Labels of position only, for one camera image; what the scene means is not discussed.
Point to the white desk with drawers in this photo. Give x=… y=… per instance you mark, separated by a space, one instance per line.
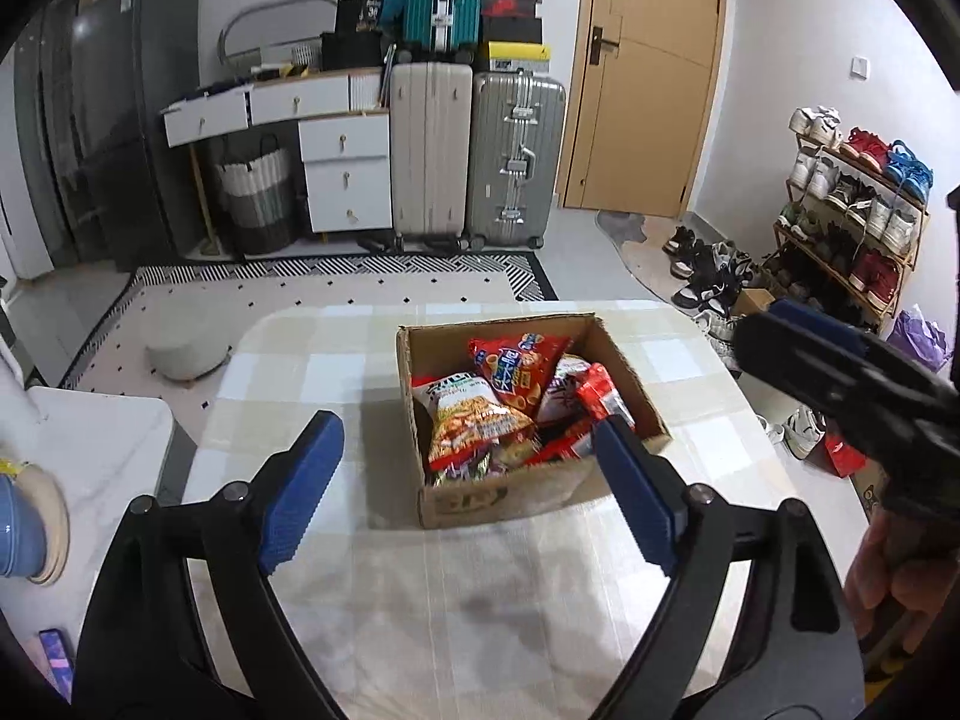
x=345 y=172

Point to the small brown cardboard box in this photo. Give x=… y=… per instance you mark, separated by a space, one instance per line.
x=870 y=487

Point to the purple snack packet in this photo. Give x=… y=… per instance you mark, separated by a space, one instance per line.
x=562 y=390

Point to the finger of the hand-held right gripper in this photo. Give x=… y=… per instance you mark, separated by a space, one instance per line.
x=795 y=371
x=817 y=326

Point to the grey round pouf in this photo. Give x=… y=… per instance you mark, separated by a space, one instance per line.
x=187 y=352

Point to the purple bag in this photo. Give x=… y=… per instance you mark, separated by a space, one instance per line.
x=922 y=337

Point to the red logo shoe box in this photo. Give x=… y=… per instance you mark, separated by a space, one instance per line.
x=510 y=6

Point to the beige suitcase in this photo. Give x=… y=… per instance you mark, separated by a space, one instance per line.
x=431 y=157

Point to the red checked snack packet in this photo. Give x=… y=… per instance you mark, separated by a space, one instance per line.
x=562 y=446

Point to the white light switch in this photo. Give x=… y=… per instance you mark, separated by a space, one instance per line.
x=859 y=67

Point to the red white snack packet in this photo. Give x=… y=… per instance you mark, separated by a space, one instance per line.
x=600 y=390

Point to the person's right hand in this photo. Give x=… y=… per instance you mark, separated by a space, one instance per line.
x=866 y=577

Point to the yellow black shoe box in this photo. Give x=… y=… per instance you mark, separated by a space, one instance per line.
x=517 y=58

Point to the stack of blue bowls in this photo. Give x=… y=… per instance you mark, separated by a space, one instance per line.
x=19 y=532

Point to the black storage box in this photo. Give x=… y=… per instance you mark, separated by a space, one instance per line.
x=352 y=51

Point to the purple flat packet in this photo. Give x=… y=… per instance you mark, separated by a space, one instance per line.
x=56 y=660

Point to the red blue label chip bag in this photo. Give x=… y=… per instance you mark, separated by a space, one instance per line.
x=517 y=367

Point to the patterned rug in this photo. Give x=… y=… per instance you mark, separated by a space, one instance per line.
x=300 y=292

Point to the dark glass cabinet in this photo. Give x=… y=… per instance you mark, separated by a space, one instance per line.
x=52 y=150

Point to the grey refrigerator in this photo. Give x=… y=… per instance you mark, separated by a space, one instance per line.
x=142 y=127

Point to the shoe rack with shoes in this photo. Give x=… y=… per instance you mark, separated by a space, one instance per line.
x=870 y=210

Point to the black paper bag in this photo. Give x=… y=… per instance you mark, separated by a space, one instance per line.
x=358 y=7

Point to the grey white laundry basket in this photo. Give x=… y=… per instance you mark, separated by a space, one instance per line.
x=255 y=202

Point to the wooden door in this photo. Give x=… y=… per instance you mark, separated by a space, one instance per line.
x=645 y=90

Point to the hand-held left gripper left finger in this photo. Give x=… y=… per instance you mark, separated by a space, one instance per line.
x=300 y=495

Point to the cardboard box of clutter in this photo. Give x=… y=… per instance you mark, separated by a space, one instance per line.
x=754 y=302

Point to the grey door mat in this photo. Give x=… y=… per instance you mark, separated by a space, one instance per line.
x=637 y=255

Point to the small white basket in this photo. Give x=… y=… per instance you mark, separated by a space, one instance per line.
x=301 y=54

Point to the stack of beige plates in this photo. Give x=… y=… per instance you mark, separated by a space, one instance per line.
x=54 y=525

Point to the wooden shoe rack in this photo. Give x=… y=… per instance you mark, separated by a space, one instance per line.
x=911 y=240

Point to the white orange stick snack bag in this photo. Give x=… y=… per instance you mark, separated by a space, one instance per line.
x=469 y=420

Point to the arched mirror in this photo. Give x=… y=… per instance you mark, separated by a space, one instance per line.
x=277 y=1

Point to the silver suitcase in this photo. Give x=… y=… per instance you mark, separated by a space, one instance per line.
x=517 y=157

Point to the white marble side table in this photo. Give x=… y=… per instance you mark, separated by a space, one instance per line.
x=97 y=465

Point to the pile of dark shoes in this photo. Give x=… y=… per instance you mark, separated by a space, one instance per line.
x=705 y=270

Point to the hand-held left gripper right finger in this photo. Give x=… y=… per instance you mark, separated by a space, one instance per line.
x=637 y=495

